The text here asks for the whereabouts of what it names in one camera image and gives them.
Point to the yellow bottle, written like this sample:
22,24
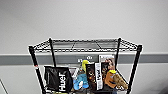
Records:
84,66

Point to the tall grey printed box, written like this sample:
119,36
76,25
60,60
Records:
109,61

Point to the black box white stripe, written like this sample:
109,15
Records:
91,76

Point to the orange plush toy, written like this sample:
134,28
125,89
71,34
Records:
110,80

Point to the black Huel bag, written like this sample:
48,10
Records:
56,80

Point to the brown plush toy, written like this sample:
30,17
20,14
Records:
120,83

